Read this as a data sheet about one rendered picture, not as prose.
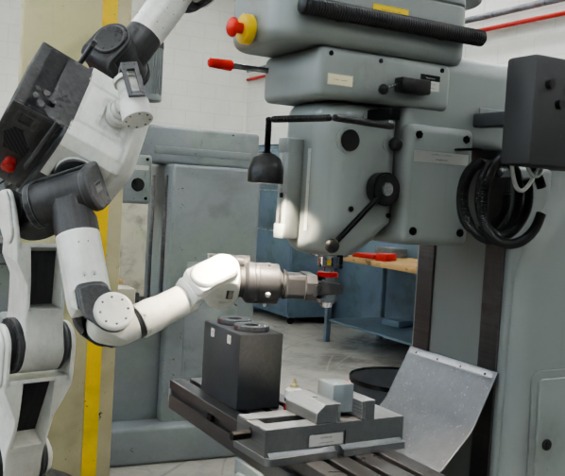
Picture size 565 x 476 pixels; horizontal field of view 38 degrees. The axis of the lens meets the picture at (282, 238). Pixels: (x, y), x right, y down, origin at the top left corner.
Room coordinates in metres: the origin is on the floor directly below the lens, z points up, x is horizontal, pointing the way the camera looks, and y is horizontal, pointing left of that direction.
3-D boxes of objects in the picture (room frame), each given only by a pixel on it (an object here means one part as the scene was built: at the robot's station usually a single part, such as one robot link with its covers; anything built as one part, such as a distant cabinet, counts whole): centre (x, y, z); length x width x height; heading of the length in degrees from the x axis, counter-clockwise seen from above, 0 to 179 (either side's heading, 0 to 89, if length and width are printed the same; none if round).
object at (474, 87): (2.03, -0.54, 1.66); 0.80 x 0.23 x 0.20; 119
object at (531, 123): (1.64, -0.53, 1.62); 0.20 x 0.09 x 0.21; 119
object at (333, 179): (1.79, -0.11, 1.47); 0.21 x 0.19 x 0.32; 29
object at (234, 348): (2.09, 0.09, 1.00); 0.22 x 0.12 x 0.20; 29
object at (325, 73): (1.81, -0.14, 1.68); 0.34 x 0.24 x 0.10; 119
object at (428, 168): (1.88, -0.27, 1.47); 0.24 x 0.19 x 0.26; 29
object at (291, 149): (1.73, -0.01, 1.45); 0.04 x 0.04 x 0.21; 29
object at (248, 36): (1.68, 0.10, 1.76); 0.06 x 0.02 x 0.06; 29
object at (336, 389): (1.74, -0.13, 1.01); 0.06 x 0.05 x 0.06; 31
